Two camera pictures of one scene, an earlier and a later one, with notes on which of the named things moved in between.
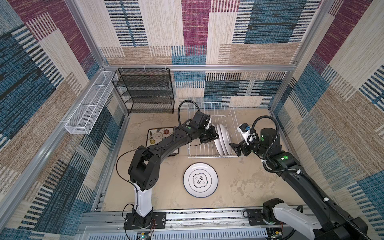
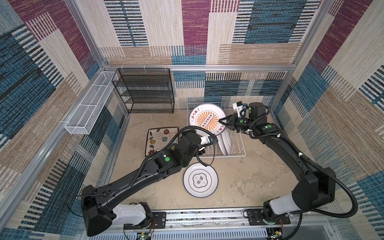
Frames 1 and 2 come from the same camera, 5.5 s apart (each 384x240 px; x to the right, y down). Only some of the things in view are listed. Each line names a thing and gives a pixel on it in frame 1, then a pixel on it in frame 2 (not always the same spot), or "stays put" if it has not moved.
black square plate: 156,135 stays put
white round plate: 218,143 → 207,115
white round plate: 200,180 stays put
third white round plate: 227,139 stays put
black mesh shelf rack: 145,90 stays put
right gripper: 242,145 → 231,123
